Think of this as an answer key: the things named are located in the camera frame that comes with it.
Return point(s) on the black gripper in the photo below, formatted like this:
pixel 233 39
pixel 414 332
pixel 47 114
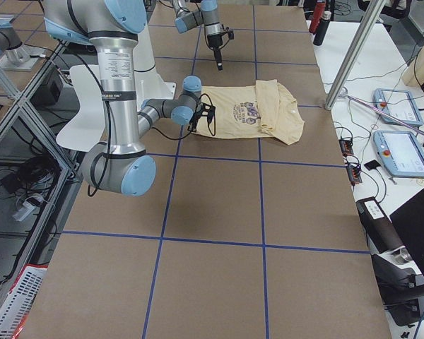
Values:
pixel 214 41
pixel 195 121

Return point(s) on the cream long-sleeve graphic shirt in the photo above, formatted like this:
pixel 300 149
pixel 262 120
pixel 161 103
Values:
pixel 265 109

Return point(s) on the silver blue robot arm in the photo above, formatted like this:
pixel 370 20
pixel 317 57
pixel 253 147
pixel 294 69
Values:
pixel 120 164
pixel 207 15

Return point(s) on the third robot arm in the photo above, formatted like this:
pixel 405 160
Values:
pixel 3 42

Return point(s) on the black thermos bottle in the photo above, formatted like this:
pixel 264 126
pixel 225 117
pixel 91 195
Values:
pixel 322 28

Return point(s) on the white plastic chair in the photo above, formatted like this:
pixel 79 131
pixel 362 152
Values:
pixel 86 128

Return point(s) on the red water bottle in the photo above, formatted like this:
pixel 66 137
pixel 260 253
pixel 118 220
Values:
pixel 317 14

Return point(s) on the upper small circuit board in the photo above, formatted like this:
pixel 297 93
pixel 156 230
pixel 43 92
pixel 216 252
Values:
pixel 346 146

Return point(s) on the small circuit board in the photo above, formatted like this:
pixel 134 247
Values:
pixel 346 146
pixel 354 173

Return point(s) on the lower small circuit board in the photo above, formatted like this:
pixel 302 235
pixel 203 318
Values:
pixel 354 173

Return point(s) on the silver metal rod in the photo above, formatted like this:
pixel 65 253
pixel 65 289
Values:
pixel 380 112

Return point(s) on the upper blue teach pendant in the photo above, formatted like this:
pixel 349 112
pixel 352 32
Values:
pixel 399 104

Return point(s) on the blue teach pendant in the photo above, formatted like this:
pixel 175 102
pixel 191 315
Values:
pixel 399 104
pixel 400 153

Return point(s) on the small black square pad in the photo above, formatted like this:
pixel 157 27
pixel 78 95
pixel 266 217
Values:
pixel 371 165

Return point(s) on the white power strip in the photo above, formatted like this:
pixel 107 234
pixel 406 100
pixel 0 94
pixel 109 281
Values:
pixel 27 208

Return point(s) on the lower blue teach pendant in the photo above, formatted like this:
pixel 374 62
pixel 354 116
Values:
pixel 400 153

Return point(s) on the black monitor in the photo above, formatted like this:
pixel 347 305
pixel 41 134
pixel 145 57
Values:
pixel 408 221

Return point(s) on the white perforated basket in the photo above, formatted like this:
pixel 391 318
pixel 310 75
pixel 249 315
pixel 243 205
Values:
pixel 19 300

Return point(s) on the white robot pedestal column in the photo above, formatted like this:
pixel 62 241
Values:
pixel 149 84

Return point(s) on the black box under frame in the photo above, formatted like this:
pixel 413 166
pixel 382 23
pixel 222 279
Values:
pixel 49 90

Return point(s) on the aluminium frame post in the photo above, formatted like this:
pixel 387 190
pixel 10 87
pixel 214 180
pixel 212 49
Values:
pixel 362 33

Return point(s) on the aluminium frame table at left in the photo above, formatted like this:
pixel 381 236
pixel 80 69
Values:
pixel 69 181

